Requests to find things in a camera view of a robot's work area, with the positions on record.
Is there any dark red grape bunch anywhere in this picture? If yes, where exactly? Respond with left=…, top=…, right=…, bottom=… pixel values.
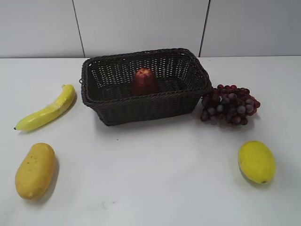
left=200, top=84, right=261, bottom=126

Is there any yellow banana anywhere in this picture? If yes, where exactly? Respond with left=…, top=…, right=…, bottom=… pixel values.
left=14, top=84, right=76, bottom=131

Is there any yellow lemon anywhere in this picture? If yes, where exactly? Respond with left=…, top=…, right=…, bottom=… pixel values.
left=238, top=141, right=276, bottom=184

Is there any red apple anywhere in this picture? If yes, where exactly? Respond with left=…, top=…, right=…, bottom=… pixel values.
left=132, top=68, right=159, bottom=96

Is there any black wicker basket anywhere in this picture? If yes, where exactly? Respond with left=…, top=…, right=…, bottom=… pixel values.
left=81, top=48, right=212, bottom=126

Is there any yellow orange mango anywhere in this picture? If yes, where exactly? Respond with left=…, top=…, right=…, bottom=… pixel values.
left=15, top=143, right=56, bottom=200

